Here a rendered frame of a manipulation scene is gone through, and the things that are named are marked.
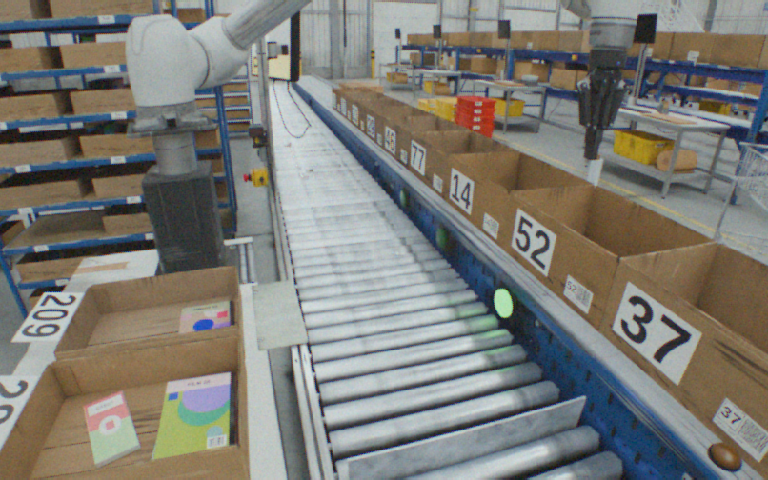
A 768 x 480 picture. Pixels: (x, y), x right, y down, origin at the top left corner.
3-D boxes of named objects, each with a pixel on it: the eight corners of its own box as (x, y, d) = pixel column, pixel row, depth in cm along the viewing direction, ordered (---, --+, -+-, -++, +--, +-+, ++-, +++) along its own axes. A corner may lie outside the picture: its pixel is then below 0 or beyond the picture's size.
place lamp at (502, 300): (491, 307, 109) (495, 285, 106) (495, 307, 109) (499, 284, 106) (505, 323, 103) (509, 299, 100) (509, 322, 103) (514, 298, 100)
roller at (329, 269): (290, 279, 135) (288, 266, 133) (438, 259, 149) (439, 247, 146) (291, 287, 131) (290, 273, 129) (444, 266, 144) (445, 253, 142)
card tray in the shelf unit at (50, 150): (-22, 169, 170) (-30, 147, 166) (12, 152, 197) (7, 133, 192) (67, 161, 179) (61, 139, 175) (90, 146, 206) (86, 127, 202)
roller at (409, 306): (298, 327, 113) (296, 312, 111) (473, 299, 126) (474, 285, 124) (300, 338, 108) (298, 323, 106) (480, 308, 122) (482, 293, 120)
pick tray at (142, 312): (99, 316, 106) (89, 284, 102) (242, 294, 117) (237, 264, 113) (67, 390, 82) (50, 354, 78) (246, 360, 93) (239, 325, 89)
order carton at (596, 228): (499, 249, 117) (508, 190, 109) (583, 237, 124) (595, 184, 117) (596, 332, 83) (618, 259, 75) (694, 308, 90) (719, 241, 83)
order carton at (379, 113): (365, 135, 252) (365, 107, 244) (411, 133, 259) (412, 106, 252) (383, 150, 218) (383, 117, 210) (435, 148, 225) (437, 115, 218)
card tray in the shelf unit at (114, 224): (106, 235, 200) (101, 217, 196) (124, 213, 227) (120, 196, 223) (187, 228, 210) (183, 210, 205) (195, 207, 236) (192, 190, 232)
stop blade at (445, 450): (349, 490, 69) (347, 458, 65) (573, 427, 80) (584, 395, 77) (349, 493, 68) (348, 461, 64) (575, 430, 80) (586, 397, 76)
